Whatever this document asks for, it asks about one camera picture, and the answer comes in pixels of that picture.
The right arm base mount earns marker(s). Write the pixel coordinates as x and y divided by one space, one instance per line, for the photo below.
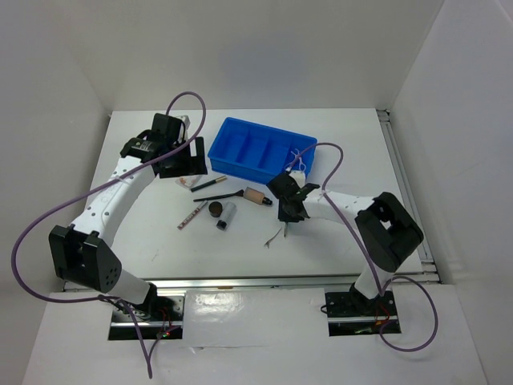
344 319

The clear bottle black cap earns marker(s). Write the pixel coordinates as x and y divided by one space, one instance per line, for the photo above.
226 216

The dark green gold mascara tube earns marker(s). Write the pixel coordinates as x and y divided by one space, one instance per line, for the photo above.
209 183

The aluminium front rail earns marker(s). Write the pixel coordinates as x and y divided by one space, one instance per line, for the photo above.
253 282

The round brown cosmetic jar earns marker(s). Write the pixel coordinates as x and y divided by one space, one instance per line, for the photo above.
215 209

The beige foundation bottle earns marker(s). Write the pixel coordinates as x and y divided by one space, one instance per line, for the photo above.
257 197

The blue divided plastic bin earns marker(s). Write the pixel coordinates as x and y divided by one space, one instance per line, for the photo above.
257 152

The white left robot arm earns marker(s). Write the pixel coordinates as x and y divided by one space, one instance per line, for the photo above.
82 251

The black makeup brush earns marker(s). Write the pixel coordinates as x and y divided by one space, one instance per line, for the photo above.
238 193

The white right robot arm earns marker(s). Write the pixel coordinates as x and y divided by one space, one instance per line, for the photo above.
382 227

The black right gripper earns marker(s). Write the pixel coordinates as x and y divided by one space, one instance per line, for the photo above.
284 216

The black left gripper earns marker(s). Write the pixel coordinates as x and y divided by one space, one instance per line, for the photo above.
193 165

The clear blush palette case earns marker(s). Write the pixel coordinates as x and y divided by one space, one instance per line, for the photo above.
188 182

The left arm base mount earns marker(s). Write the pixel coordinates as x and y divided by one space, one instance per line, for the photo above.
168 321

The silver duckbill hair clip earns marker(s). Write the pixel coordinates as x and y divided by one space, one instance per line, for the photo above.
270 240

